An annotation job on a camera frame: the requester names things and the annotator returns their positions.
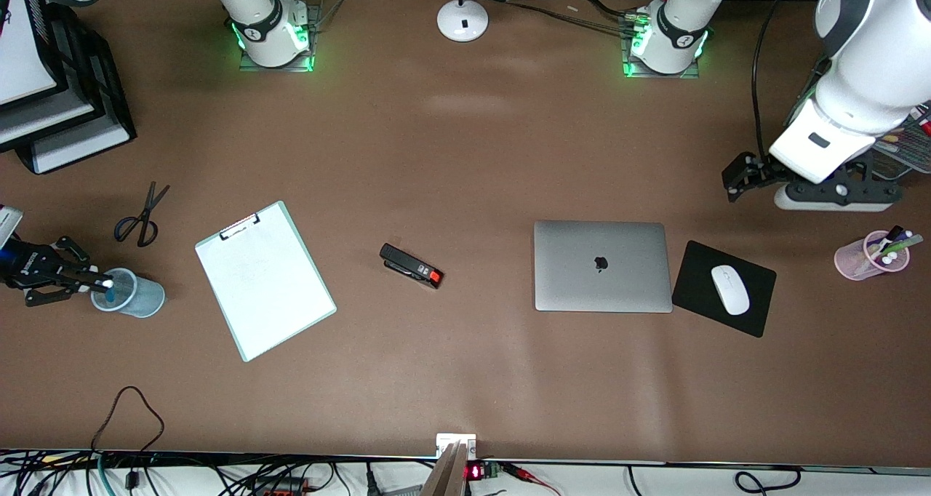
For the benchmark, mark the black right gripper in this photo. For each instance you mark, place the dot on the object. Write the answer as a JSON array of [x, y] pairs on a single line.
[[30, 265]]

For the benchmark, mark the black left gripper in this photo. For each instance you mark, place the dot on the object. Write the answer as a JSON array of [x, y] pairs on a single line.
[[754, 169]]

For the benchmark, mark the blue marker white cap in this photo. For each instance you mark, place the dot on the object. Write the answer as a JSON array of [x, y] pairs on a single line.
[[110, 296]]

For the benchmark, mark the silver laptop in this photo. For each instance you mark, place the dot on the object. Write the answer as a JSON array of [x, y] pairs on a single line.
[[567, 278]]

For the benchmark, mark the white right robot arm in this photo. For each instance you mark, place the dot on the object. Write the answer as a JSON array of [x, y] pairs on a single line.
[[262, 23]]

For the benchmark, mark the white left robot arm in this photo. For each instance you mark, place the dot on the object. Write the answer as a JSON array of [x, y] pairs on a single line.
[[865, 81]]

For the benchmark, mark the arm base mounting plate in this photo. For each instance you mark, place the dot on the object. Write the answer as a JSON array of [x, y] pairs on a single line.
[[658, 76], [276, 69]]

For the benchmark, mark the white marker black cap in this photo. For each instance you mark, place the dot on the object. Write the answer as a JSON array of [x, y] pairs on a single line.
[[893, 232]]

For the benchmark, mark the green marker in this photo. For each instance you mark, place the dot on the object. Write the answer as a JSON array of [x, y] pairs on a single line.
[[905, 244]]

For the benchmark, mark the red capped white marker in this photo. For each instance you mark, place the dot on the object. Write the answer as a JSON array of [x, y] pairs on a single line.
[[926, 126]]

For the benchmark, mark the blue mesh pen cup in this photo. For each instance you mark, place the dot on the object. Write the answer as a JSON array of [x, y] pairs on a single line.
[[145, 300]]

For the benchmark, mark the black scissors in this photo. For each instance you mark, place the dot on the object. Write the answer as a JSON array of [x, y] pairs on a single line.
[[148, 211]]

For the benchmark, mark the white computer mouse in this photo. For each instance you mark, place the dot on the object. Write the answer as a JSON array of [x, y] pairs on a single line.
[[730, 289]]

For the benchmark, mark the black mouse pad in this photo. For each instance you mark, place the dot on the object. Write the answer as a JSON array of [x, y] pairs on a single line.
[[691, 292]]

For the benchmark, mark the white paper sheet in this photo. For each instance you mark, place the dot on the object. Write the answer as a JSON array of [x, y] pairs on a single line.
[[18, 52], [80, 147]]

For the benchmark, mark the pink mesh pen cup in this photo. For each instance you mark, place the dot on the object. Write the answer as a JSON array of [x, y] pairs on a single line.
[[851, 260]]

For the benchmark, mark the black mesh desk organizer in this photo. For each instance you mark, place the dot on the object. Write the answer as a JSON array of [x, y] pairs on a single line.
[[909, 154]]

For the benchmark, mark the mint clipboard with paper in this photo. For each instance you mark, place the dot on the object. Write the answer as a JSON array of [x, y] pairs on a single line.
[[262, 285]]

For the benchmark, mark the black stacked letter tray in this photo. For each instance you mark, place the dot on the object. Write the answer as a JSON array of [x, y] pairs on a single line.
[[94, 81]]

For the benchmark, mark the white round stand base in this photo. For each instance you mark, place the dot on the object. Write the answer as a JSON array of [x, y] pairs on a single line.
[[462, 23]]

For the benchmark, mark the black stapler red tip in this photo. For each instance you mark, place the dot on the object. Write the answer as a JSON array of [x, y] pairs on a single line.
[[407, 265]]

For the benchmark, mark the small white box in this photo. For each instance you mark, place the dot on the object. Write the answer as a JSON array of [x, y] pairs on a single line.
[[456, 438]]

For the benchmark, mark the circuit board red display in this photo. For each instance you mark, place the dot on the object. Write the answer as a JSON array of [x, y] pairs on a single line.
[[476, 472]]

